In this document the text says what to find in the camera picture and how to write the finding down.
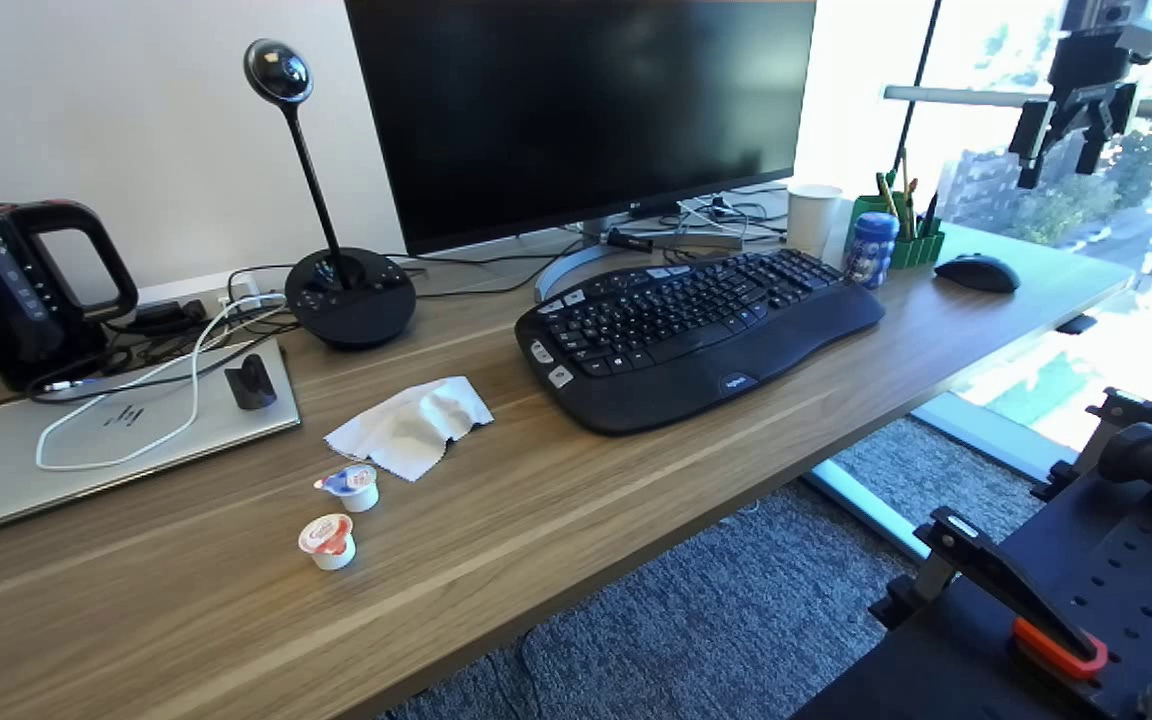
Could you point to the large black computer monitor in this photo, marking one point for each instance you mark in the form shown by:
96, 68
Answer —
576, 105

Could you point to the creamer cup with red lid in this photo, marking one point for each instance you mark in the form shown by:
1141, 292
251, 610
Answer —
328, 543

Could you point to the black Logitech computer mouse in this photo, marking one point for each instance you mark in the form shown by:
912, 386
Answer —
979, 274

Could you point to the black desk edge bracket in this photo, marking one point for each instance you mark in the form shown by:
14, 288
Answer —
1075, 325

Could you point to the white paper cup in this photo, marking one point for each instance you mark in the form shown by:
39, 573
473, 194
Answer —
813, 224

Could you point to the closed silver laptop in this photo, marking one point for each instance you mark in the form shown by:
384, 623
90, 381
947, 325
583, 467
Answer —
18, 467

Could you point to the black webcam on stalk base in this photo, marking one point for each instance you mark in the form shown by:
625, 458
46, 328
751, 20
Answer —
348, 302

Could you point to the crumpled white tissue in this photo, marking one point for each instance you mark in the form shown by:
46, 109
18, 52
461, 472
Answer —
400, 427

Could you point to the grey window rail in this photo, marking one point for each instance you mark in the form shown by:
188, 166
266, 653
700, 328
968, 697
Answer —
961, 96

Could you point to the silver monitor stand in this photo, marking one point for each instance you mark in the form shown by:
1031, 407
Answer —
576, 264

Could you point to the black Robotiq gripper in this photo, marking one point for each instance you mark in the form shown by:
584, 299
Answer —
1098, 52

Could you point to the black perforated robot cart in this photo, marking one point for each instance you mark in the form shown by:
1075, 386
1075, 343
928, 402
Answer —
1111, 603

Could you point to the small black adapter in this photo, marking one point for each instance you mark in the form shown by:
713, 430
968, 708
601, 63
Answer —
251, 381

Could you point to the black slanted pole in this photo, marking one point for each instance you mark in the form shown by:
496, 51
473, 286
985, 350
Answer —
916, 95

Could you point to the black ergonomic keyboard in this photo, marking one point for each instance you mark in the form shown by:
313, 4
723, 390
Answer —
697, 335

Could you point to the blue gum canister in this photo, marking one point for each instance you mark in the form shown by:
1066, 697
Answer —
873, 248

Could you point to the green plastic pen organizer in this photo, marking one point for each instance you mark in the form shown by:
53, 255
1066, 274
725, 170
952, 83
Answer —
923, 248

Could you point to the creamer cup with purple lid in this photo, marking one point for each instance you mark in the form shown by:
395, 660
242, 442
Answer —
357, 488

